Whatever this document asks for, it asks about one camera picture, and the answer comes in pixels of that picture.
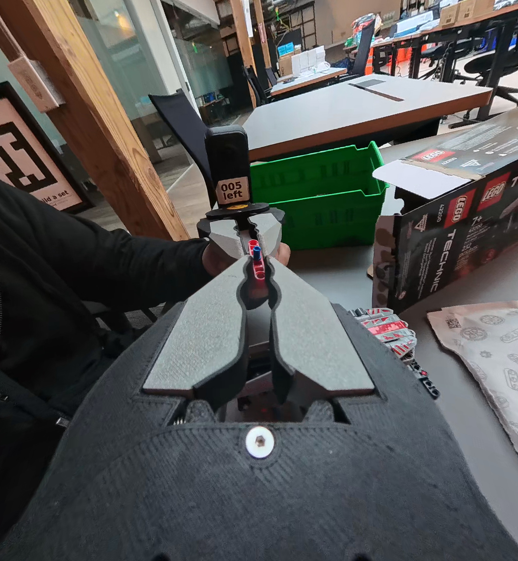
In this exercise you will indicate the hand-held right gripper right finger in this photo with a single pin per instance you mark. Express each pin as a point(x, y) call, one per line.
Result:
point(324, 346)

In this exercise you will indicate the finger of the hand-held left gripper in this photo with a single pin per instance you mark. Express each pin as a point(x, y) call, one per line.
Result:
point(226, 241)
point(271, 236)

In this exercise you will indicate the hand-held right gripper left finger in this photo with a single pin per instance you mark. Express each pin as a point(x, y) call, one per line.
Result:
point(197, 346)

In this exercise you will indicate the red angled brick beam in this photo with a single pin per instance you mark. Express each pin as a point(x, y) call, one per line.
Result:
point(257, 271)

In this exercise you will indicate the grey red brick vehicle model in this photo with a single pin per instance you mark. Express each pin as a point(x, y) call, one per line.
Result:
point(386, 328)

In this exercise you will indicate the black cardboard set box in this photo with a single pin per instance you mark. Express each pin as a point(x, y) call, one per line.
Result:
point(460, 228)

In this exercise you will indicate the person's left hand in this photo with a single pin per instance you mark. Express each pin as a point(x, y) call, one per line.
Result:
point(215, 261)

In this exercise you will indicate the black office chair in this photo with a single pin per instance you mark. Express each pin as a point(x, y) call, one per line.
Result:
point(184, 127)
point(495, 65)

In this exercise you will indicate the green plastic bin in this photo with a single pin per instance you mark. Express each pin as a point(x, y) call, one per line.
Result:
point(320, 206)

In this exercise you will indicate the grey table with wooden edge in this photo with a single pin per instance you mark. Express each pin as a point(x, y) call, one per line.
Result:
point(351, 114)

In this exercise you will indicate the person's black clothing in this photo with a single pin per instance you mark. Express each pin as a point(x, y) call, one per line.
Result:
point(31, 315)

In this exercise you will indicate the printed white paper bag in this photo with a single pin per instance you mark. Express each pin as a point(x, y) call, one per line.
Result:
point(495, 359)

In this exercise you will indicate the black white marker board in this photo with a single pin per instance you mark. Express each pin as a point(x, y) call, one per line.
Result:
point(5, 144)

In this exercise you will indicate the long cluttered wooden desk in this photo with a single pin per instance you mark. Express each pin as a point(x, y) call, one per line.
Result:
point(460, 22)

